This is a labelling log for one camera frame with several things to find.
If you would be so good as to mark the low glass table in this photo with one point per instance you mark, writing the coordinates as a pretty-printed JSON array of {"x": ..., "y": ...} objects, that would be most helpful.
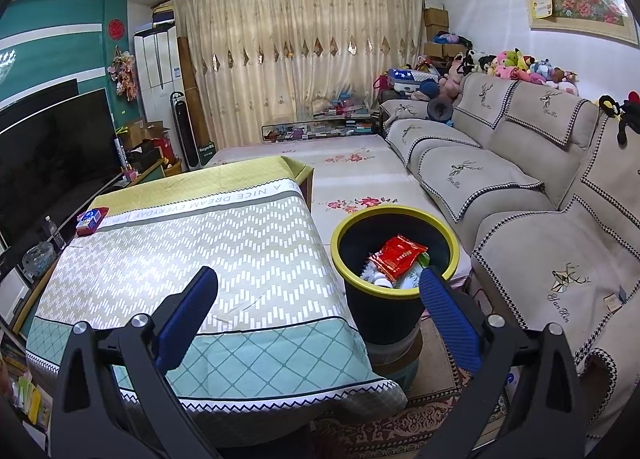
[{"x": 320, "y": 130}]

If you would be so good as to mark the hanging artificial flowers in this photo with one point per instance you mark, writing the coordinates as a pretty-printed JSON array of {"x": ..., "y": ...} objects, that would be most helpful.
[{"x": 125, "y": 74}]

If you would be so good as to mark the tall white narrow box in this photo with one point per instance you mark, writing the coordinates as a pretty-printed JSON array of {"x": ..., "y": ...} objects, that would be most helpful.
[{"x": 119, "y": 154}]

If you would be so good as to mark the pink small container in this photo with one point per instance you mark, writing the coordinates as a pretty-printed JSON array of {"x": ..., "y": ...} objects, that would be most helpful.
[{"x": 132, "y": 174}]

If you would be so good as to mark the small red and blue box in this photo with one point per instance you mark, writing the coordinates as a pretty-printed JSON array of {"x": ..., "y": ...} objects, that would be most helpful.
[{"x": 85, "y": 232}]

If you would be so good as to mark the beige embroidered curtain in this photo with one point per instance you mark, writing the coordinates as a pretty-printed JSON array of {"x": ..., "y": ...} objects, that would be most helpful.
[{"x": 300, "y": 39}]

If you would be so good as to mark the clear water bottle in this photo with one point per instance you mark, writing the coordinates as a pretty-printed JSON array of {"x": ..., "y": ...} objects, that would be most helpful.
[{"x": 51, "y": 231}]

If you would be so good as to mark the black yellow plush toy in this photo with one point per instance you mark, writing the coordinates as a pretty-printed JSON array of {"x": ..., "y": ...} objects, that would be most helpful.
[{"x": 617, "y": 111}]

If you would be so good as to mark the red patterned rug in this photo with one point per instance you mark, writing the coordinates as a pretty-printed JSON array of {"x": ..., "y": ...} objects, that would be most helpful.
[{"x": 400, "y": 434}]

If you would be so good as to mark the black tower fan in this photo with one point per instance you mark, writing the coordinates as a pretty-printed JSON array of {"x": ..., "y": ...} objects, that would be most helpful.
[{"x": 182, "y": 129}]

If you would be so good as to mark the stack of cardboard boxes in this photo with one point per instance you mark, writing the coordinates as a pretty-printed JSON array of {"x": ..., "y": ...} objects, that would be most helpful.
[{"x": 435, "y": 19}]

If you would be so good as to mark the row of plush toys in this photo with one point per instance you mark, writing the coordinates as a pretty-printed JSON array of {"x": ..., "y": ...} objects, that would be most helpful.
[{"x": 520, "y": 64}]

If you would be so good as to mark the open cardboard box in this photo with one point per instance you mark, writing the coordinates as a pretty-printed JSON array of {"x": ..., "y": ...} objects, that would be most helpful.
[{"x": 150, "y": 131}]

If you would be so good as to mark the round stool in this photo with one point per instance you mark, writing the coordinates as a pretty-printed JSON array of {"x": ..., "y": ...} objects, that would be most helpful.
[{"x": 395, "y": 361}]

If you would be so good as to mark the pile of books and toys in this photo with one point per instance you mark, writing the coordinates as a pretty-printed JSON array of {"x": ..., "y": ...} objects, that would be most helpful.
[{"x": 345, "y": 106}]

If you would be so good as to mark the blue star pillow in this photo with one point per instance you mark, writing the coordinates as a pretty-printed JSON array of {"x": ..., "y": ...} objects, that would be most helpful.
[{"x": 405, "y": 76}]

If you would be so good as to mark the dark round cushion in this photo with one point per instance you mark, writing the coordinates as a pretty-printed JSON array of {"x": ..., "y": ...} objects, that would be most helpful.
[{"x": 440, "y": 111}]

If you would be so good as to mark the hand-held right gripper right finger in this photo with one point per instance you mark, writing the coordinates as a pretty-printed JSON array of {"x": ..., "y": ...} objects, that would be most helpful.
[{"x": 450, "y": 319}]

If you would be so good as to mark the beige covered sofa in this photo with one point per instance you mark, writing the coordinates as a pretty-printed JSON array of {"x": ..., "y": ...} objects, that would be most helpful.
[{"x": 500, "y": 189}]

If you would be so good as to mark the red snack packet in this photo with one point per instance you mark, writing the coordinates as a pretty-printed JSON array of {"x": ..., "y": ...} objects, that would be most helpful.
[{"x": 400, "y": 254}]

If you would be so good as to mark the blue white tissue pack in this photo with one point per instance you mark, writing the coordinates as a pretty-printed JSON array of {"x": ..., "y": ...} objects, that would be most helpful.
[{"x": 91, "y": 219}]

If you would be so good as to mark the black flat television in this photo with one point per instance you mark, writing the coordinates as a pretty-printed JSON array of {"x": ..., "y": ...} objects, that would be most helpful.
[{"x": 50, "y": 164}]

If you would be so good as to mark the white drawer cabinet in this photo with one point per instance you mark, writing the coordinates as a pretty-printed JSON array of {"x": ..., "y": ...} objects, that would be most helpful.
[{"x": 12, "y": 296}]

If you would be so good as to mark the black yellow-rimmed trash bin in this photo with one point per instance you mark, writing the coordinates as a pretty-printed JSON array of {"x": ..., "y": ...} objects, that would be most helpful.
[{"x": 350, "y": 239}]

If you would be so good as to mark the white standing air conditioner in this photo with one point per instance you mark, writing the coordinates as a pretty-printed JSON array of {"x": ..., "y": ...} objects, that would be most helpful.
[{"x": 157, "y": 64}]

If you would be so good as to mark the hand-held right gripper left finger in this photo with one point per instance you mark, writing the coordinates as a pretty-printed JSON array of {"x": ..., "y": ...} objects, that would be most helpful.
[{"x": 190, "y": 309}]

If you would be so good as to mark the beige floral mat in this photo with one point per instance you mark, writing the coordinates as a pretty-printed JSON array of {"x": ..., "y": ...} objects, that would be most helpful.
[{"x": 360, "y": 164}]

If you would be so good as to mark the red round wall ornament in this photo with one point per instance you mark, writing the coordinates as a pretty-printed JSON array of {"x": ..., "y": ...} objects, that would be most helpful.
[{"x": 116, "y": 29}]

